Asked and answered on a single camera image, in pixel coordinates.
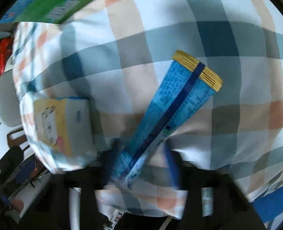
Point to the long blue snack packet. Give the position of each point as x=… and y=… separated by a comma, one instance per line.
x=185, y=88

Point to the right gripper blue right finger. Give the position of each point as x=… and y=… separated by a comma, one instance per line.
x=174, y=161

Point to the dark wooden chair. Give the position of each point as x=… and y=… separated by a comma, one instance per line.
x=16, y=137

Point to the plaid checkered tablecloth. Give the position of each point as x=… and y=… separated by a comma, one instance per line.
x=115, y=53

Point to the grey chair at left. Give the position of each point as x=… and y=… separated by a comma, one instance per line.
x=9, y=103

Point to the open cardboard box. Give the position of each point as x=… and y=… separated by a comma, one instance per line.
x=47, y=11

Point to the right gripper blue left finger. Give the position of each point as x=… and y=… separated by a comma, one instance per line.
x=112, y=162

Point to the red plastic bag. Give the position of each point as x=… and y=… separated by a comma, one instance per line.
x=5, y=52

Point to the yellow tissue pack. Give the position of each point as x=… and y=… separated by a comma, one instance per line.
x=64, y=125

